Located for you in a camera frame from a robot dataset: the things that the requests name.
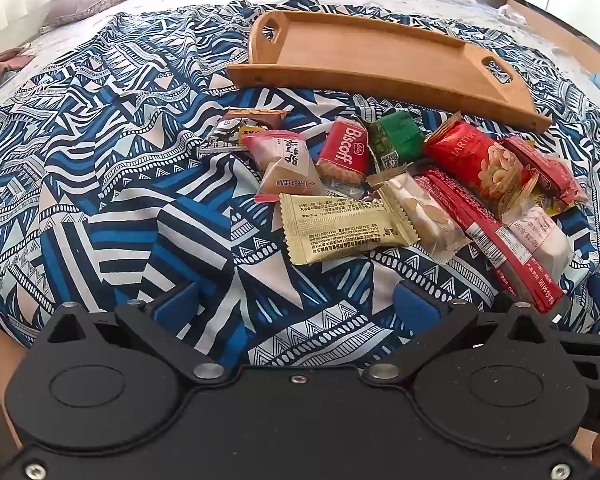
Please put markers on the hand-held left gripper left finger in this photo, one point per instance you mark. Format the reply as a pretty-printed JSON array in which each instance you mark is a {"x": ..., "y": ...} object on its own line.
[{"x": 177, "y": 306}]

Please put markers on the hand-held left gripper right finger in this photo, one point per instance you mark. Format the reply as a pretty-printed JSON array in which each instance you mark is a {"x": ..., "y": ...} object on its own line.
[{"x": 414, "y": 304}]

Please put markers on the white and pink packet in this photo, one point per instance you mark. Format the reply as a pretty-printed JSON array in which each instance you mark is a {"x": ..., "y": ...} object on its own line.
[{"x": 537, "y": 237}]

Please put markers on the clear nougat packet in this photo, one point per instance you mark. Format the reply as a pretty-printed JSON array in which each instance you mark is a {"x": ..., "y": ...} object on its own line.
[{"x": 425, "y": 215}]

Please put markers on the yellow snack packet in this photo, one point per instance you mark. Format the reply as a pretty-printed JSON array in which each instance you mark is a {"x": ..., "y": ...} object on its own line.
[{"x": 556, "y": 206}]

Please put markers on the long red snack bar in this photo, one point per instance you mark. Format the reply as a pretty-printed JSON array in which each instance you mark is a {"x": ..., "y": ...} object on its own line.
[{"x": 510, "y": 255}]

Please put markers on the gold snack packet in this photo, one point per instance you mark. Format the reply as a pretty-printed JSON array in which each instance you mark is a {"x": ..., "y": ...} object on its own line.
[{"x": 340, "y": 227}]

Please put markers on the small red snack packet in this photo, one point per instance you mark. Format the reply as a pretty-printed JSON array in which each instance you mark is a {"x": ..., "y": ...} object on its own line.
[{"x": 550, "y": 172}]

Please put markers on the red nut packet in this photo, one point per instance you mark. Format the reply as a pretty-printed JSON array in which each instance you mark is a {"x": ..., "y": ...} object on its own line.
[{"x": 470, "y": 157}]

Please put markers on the green snack packet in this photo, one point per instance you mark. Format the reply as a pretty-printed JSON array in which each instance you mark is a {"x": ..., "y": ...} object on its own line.
[{"x": 395, "y": 137}]

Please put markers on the red biscuit packet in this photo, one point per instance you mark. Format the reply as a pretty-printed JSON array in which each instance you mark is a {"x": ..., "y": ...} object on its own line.
[{"x": 342, "y": 147}]

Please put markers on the black and white patterned packet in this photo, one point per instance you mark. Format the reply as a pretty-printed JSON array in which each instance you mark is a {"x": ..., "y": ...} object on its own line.
[{"x": 225, "y": 137}]

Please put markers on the pink snack packet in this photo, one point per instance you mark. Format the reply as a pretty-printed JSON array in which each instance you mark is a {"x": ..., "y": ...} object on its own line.
[{"x": 285, "y": 160}]

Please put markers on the brown almond snack packet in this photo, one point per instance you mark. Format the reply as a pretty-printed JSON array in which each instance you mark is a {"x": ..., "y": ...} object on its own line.
[{"x": 260, "y": 117}]

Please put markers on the blue patterned blanket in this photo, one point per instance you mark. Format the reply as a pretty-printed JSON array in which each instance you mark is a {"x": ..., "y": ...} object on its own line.
[{"x": 105, "y": 160}]

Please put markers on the crumpled white tissue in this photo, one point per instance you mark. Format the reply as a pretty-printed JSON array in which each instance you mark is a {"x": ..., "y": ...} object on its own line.
[{"x": 512, "y": 12}]

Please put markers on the brown cloth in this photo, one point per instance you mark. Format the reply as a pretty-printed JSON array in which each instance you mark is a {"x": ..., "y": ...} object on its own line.
[{"x": 0, "y": 67}]

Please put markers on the wooden bed frame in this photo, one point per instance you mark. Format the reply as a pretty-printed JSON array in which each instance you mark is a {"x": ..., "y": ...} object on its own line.
[{"x": 570, "y": 30}]

